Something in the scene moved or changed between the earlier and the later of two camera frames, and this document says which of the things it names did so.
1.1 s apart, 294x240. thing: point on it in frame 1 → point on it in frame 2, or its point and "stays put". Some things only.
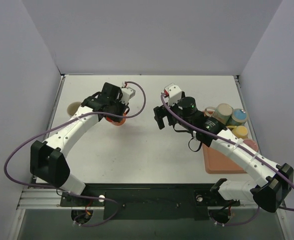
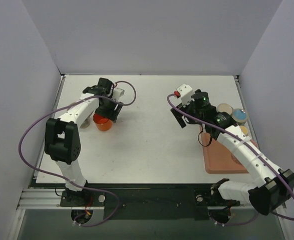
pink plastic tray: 215,163 stays put
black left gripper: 117,110 stays put
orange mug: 117,121 → 102,124
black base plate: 149,201 stays put
